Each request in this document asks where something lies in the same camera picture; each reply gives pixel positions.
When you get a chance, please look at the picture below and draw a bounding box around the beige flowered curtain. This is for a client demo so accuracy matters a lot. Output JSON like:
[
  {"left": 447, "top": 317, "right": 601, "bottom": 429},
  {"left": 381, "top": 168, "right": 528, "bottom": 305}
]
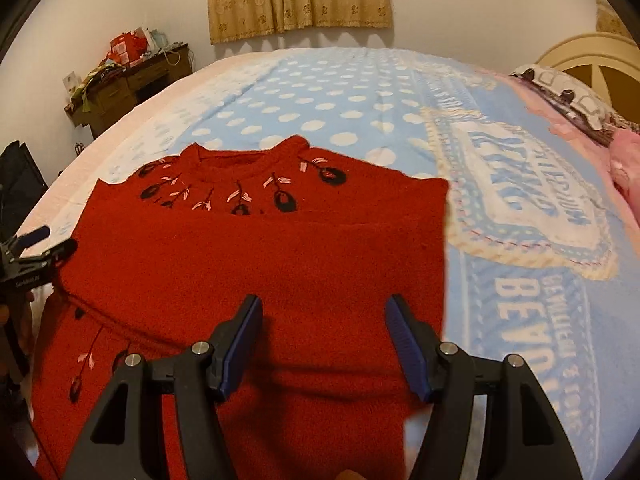
[{"left": 595, "top": 0, "right": 637, "bottom": 41}]

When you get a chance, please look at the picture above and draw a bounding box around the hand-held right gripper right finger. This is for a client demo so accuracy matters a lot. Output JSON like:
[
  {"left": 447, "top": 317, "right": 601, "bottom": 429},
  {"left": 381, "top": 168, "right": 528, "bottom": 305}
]
[{"left": 385, "top": 294, "right": 583, "bottom": 480}]

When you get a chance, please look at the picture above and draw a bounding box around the pink pillow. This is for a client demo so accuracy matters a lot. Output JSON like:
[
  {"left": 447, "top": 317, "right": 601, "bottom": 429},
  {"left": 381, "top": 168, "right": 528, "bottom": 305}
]
[{"left": 606, "top": 127, "right": 640, "bottom": 202}]

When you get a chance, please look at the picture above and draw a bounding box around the black and white patterned pillow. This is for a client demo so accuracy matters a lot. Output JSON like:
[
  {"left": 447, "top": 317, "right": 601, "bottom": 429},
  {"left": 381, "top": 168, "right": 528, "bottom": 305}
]
[{"left": 510, "top": 63, "right": 640, "bottom": 137}]

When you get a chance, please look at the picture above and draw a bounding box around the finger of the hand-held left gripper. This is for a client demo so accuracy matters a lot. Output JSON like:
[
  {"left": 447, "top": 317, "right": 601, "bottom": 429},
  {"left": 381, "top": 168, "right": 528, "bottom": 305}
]
[
  {"left": 15, "top": 226, "right": 51, "bottom": 250},
  {"left": 20, "top": 239, "right": 78, "bottom": 273}
]

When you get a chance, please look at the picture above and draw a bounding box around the bed with dotted sheet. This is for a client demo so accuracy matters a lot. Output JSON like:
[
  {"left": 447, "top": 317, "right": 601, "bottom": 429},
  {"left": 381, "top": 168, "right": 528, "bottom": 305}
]
[{"left": 95, "top": 47, "right": 640, "bottom": 480}]

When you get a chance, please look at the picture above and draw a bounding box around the colourful cloth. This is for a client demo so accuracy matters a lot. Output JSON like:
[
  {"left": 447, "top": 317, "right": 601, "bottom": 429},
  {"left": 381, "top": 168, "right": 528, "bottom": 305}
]
[{"left": 75, "top": 57, "right": 127, "bottom": 112}]

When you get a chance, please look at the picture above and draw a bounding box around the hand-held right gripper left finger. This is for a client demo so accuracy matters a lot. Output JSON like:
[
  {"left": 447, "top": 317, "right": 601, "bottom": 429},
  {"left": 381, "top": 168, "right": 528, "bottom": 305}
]
[{"left": 62, "top": 295, "right": 263, "bottom": 480}]

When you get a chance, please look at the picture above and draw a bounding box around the pink dotted bedsheet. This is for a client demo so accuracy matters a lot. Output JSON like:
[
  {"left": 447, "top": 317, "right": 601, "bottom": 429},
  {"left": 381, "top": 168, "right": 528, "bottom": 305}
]
[{"left": 15, "top": 55, "right": 246, "bottom": 243}]

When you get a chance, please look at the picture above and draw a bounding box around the brown wooden desk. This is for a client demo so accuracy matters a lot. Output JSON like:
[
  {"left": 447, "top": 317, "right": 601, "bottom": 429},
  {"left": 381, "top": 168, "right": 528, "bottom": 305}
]
[{"left": 64, "top": 44, "right": 194, "bottom": 140}]

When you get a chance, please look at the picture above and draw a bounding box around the beige window curtain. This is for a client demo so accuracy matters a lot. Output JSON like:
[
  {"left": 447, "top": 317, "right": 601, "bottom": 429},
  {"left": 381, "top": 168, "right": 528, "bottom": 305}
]
[{"left": 207, "top": 0, "right": 394, "bottom": 45}]

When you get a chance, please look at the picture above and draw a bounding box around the red embroidered sweater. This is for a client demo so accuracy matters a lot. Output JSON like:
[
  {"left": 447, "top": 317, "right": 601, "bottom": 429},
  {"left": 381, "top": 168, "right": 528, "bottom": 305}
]
[{"left": 30, "top": 135, "right": 451, "bottom": 480}]

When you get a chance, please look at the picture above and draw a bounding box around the cream and brown bed headboard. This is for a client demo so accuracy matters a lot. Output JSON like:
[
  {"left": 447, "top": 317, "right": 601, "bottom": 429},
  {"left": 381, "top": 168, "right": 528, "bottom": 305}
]
[{"left": 536, "top": 31, "right": 640, "bottom": 122}]

